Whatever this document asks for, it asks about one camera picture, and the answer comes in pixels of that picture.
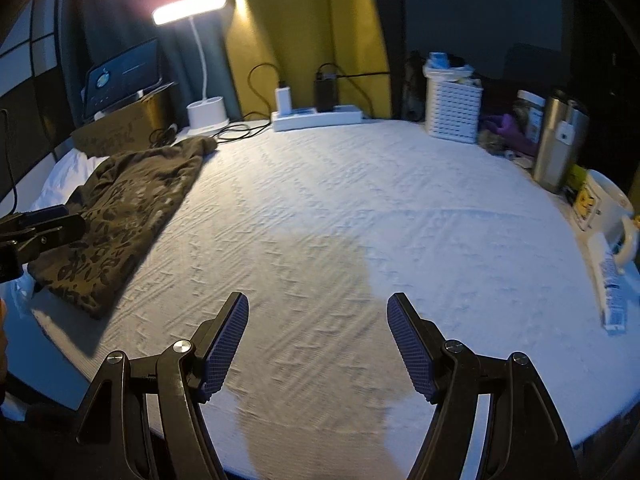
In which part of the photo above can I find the white charger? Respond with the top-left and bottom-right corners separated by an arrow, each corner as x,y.
275,80 -> 293,116

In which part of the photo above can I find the black charging cable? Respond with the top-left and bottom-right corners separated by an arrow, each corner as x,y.
217,62 -> 281,142

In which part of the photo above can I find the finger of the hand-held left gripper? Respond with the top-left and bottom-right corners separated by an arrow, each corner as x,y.
20,205 -> 68,224
27,214 -> 86,250

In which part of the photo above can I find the clear jar with white lid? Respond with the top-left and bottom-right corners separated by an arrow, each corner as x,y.
515,90 -> 546,141

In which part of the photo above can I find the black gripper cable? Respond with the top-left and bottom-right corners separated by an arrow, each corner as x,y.
0,107 -> 21,211

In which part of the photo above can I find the white mug with yellow print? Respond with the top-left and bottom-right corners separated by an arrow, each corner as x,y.
570,169 -> 640,276

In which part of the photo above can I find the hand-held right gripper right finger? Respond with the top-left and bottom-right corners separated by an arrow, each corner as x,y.
386,292 -> 581,480

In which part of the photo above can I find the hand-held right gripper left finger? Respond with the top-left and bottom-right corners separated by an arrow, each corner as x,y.
75,291 -> 250,480

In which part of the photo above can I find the dark t-shirt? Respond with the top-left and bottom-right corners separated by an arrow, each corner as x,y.
27,136 -> 219,320

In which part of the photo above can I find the tablet with dark screen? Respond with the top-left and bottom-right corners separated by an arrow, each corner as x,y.
81,39 -> 163,118

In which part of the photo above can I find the white desk lamp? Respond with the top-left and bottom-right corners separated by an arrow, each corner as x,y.
152,0 -> 231,136

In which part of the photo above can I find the purple cloth item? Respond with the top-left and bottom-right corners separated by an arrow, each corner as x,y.
482,112 -> 538,156

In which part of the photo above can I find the dark teal curtain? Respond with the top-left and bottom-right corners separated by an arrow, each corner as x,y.
60,0 -> 236,126

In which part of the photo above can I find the black charger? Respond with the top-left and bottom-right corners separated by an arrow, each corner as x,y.
314,74 -> 338,112

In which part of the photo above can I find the white power strip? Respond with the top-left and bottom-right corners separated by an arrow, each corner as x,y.
271,105 -> 363,132

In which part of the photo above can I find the black charger cable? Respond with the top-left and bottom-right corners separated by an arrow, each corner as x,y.
320,62 -> 391,81

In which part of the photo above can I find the yellow curtain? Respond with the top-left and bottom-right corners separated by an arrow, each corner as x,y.
220,0 -> 391,121

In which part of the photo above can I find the dark window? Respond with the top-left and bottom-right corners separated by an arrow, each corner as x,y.
400,0 -> 576,86

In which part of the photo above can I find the stainless steel tumbler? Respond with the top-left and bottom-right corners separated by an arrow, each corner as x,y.
532,91 -> 590,195

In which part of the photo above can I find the white slatted basket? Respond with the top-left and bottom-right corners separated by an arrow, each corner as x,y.
424,62 -> 483,143

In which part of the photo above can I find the brown cardboard box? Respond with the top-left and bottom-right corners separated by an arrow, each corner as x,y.
70,82 -> 176,156

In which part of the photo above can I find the small black clip object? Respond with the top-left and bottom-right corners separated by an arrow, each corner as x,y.
149,122 -> 178,148

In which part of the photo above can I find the white pillow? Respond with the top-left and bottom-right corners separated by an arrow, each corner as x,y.
32,147 -> 108,211

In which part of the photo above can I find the white squeeze tube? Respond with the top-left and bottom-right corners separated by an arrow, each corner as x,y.
586,232 -> 628,333

